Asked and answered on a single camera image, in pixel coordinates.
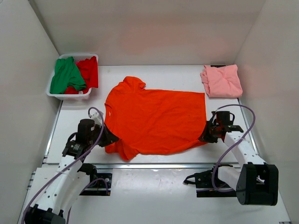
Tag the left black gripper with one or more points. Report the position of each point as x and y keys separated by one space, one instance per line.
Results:
x=110 y=137

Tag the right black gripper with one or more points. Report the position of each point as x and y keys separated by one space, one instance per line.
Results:
x=204 y=137

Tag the orange t shirt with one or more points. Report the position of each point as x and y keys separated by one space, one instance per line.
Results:
x=151 y=121

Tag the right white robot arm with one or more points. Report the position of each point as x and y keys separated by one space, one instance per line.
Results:
x=256 y=183

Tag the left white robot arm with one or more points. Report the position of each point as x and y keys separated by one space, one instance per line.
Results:
x=52 y=203

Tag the pink folded t shirt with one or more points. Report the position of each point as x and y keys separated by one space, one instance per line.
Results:
x=221 y=82

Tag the red t shirt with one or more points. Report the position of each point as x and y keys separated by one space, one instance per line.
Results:
x=89 y=71

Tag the green t shirt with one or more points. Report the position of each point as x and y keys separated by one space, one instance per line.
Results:
x=66 y=74

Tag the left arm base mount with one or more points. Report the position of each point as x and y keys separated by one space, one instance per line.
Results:
x=99 y=183

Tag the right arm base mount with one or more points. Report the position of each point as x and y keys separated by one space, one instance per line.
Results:
x=204 y=186

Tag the aluminium table rail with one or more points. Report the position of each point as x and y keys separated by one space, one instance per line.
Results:
x=154 y=166

